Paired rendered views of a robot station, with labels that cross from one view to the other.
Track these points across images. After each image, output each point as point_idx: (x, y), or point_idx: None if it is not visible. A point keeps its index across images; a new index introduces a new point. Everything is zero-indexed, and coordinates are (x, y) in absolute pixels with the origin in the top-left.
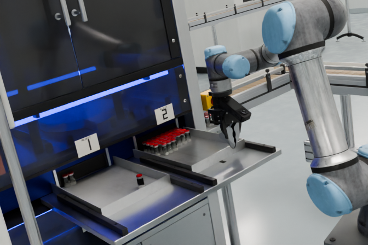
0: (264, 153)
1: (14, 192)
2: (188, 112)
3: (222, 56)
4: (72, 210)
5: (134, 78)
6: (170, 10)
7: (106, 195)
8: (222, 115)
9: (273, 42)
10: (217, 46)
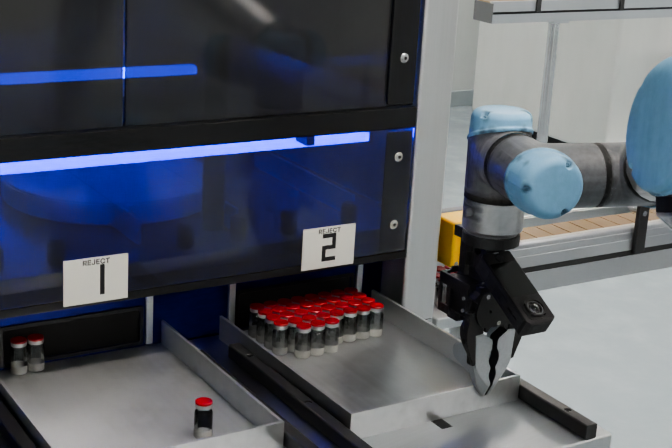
0: (561, 434)
1: None
2: (394, 257)
3: (515, 141)
4: (1, 445)
5: (270, 133)
6: None
7: (104, 429)
8: (473, 298)
9: (651, 160)
10: (512, 109)
